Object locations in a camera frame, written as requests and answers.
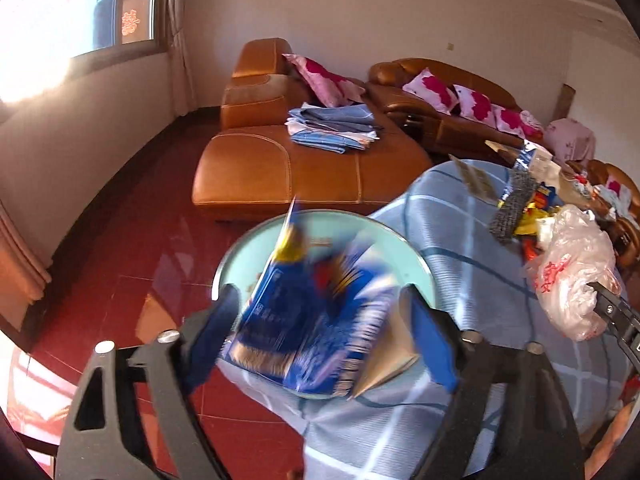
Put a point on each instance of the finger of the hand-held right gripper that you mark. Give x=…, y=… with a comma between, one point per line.
x=622, y=332
x=612, y=305

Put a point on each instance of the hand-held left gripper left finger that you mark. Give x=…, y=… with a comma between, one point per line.
x=205, y=355

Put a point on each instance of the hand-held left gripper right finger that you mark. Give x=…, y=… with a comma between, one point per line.
x=436, y=345

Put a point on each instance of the white plastic bag red print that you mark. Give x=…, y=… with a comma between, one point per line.
x=570, y=270

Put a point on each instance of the blue snack box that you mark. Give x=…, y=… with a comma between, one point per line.
x=285, y=320

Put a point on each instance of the yellow crinkled wrapper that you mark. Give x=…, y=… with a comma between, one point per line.
x=530, y=222

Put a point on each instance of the person's right forearm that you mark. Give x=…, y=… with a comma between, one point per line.
x=617, y=445

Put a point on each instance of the brown armchair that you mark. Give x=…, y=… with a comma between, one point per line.
x=622, y=240

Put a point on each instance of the blue plaid blanket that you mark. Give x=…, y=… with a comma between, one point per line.
x=475, y=285

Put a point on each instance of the pile of assorted wrappers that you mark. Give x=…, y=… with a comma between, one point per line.
x=595, y=195

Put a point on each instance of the red and blue wrapper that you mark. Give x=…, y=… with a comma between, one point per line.
x=544, y=197

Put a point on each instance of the grey knitted cloth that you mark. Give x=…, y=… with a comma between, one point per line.
x=512, y=205

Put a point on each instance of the clear packet dark contents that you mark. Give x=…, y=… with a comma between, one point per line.
x=475, y=180

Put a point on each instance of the blue and white carton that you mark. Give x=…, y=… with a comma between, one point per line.
x=527, y=157

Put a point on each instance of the pale pink cloth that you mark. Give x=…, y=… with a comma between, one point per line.
x=570, y=140

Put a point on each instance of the orange leather chaise sofa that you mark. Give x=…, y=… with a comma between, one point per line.
x=250, y=175

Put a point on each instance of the beige curtain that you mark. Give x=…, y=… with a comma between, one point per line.
x=20, y=270
x=180, y=35

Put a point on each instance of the pink floral pillow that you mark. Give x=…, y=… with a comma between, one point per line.
x=432, y=90
x=475, y=105
x=517, y=122
x=320, y=77

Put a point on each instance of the wooden plank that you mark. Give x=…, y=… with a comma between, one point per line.
x=565, y=102

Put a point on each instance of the stack of folded blue cloths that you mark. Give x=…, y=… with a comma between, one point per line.
x=330, y=127

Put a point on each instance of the brown leather sofa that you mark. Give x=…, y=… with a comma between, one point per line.
x=400, y=95

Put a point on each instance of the window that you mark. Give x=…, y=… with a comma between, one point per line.
x=75, y=10

